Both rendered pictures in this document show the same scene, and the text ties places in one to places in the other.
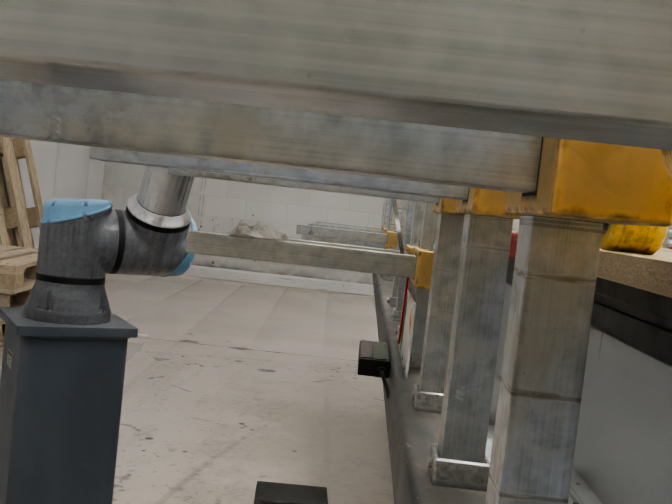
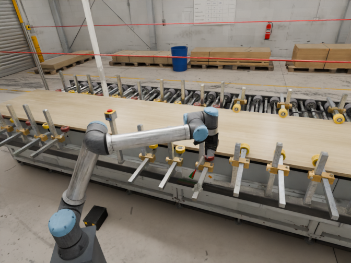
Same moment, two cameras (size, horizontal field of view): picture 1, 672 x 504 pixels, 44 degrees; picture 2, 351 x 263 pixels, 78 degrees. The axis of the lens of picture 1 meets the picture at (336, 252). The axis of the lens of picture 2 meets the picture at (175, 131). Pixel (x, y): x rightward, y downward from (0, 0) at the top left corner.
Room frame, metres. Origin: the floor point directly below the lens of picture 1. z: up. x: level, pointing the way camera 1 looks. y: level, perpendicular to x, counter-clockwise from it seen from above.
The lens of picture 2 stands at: (0.89, 1.15, 1.95)
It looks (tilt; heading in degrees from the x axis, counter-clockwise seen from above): 31 degrees down; 291
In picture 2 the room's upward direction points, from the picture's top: 3 degrees counter-clockwise
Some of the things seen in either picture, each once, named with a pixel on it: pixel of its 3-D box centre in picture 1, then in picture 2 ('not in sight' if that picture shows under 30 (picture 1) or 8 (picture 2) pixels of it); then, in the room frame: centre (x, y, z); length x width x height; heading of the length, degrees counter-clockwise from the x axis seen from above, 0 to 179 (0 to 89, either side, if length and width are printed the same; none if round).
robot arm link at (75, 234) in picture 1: (78, 236); (65, 226); (1.87, 0.58, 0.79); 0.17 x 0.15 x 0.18; 120
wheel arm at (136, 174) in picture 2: not in sight; (143, 165); (1.64, -0.05, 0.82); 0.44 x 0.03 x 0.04; 88
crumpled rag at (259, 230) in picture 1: (256, 229); (198, 186); (1.14, 0.11, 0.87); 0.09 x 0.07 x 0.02; 88
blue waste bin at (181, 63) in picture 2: not in sight; (179, 58); (3.17, -5.70, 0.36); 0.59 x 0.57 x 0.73; 91
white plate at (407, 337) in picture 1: (404, 327); (197, 176); (1.21, -0.11, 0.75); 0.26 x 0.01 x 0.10; 178
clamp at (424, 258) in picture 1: (433, 267); (204, 166); (1.15, -0.14, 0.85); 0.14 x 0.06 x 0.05; 178
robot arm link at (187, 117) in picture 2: not in sight; (193, 120); (1.20, 0.01, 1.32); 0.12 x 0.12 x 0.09; 30
